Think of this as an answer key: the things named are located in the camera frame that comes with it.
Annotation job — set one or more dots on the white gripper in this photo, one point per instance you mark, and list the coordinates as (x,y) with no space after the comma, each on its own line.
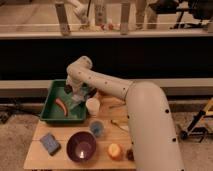
(75,86)

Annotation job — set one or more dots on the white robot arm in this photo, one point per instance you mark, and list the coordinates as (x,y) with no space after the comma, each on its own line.
(152,129)

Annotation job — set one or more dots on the green plastic tray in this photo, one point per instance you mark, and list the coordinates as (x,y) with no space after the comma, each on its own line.
(52,113)

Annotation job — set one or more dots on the clear plastic bag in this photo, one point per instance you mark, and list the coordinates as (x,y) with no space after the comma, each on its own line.
(78,97)

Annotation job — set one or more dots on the red chili pepper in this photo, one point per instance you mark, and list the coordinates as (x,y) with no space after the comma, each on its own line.
(61,104)

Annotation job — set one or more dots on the white cup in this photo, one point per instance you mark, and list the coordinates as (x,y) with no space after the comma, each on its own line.
(93,106)

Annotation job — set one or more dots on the blue small cup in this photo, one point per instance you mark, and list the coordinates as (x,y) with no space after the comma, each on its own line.
(97,128)

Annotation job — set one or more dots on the purple bowl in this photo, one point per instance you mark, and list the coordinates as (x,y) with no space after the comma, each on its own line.
(81,147)

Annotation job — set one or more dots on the wooden folding table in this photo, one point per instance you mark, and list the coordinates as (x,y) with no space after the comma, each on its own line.
(38,159)

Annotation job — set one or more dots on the blue sponge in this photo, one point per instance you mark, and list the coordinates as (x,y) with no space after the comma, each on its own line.
(50,143)

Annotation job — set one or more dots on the orange fruit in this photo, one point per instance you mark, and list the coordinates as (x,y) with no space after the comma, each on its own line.
(114,151)

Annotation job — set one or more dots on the bunch of dark grapes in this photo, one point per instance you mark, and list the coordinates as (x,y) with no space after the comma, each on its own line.
(129,155)

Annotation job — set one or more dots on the yellow black cart frame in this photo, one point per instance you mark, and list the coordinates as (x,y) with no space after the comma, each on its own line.
(198,126)

